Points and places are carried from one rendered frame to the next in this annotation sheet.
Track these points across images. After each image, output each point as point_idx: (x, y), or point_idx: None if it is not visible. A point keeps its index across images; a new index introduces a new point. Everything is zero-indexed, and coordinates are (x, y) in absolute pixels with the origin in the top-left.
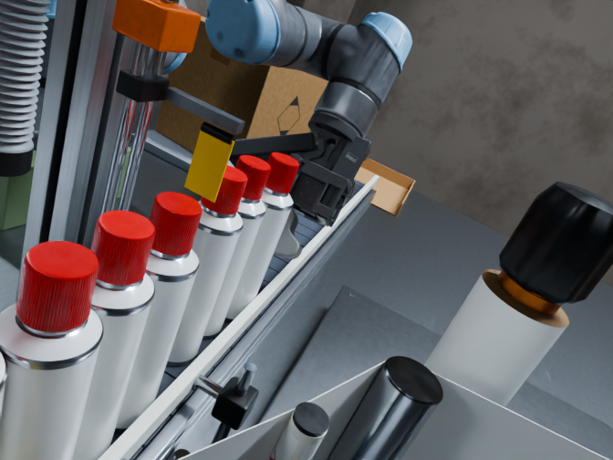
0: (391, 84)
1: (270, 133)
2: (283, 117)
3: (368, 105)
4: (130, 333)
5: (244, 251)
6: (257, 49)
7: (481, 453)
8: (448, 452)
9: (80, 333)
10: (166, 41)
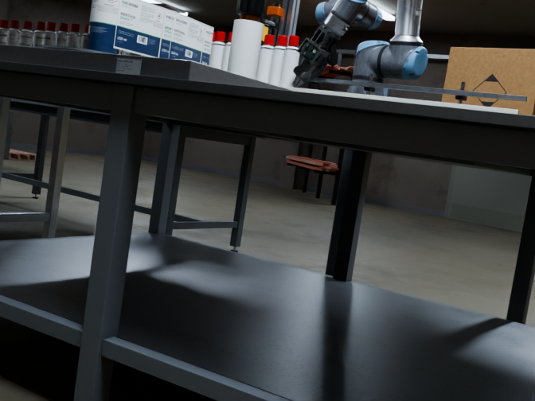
0: (341, 4)
1: (468, 101)
2: (480, 90)
3: (329, 14)
4: (225, 50)
5: (273, 60)
6: (317, 16)
7: (200, 35)
8: (202, 40)
9: (216, 41)
10: (267, 12)
